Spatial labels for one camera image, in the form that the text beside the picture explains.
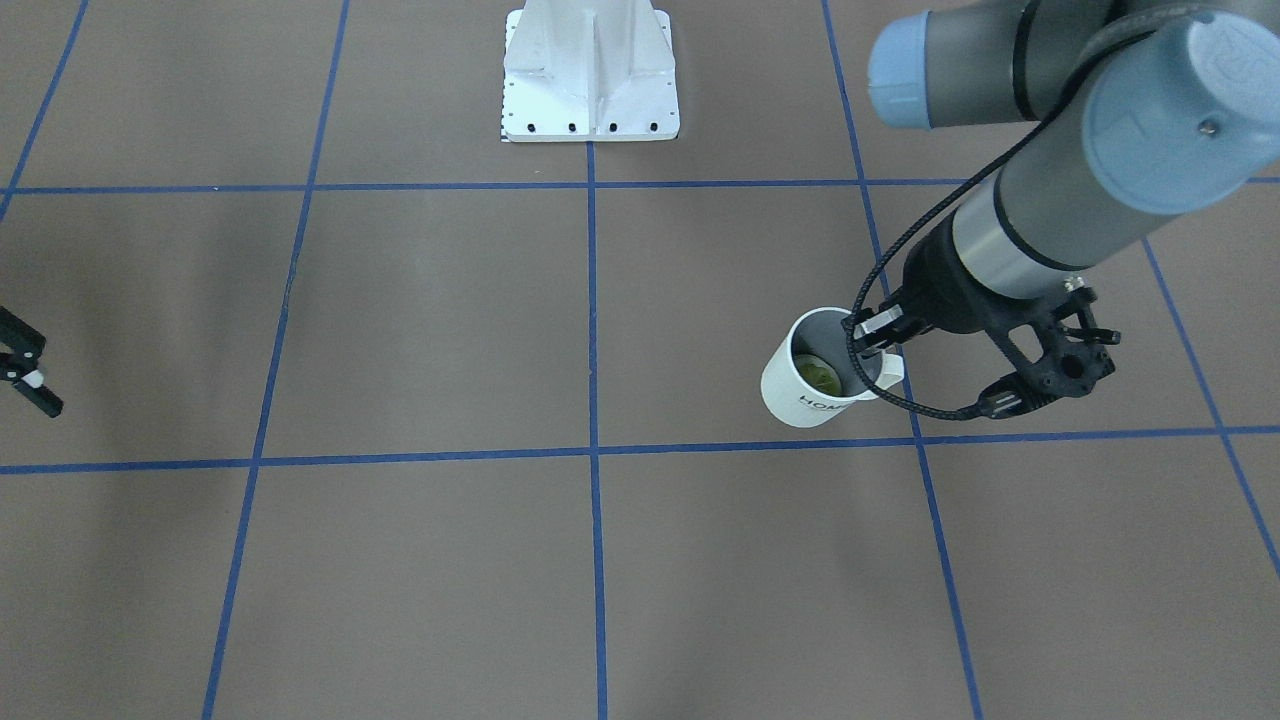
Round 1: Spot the brown paper table cover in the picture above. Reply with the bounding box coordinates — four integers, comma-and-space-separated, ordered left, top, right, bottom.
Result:
3, 1, 1277, 719

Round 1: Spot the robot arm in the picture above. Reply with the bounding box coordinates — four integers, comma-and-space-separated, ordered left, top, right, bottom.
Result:
850, 1, 1277, 364

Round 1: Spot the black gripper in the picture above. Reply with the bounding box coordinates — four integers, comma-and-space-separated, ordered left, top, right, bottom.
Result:
856, 215, 1066, 354

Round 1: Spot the white mug with handle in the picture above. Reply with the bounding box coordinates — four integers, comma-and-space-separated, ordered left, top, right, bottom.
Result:
759, 307, 905, 428

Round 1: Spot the green lemon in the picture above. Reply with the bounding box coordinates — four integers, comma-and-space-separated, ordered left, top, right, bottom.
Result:
794, 354, 844, 397

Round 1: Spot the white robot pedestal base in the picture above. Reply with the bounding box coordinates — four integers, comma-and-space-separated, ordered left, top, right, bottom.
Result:
500, 1, 681, 143

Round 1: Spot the black braided cable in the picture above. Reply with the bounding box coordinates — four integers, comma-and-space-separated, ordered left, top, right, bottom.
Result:
844, 120, 1046, 419

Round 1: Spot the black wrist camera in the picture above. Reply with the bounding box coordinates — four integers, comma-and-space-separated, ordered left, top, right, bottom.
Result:
977, 281, 1121, 420

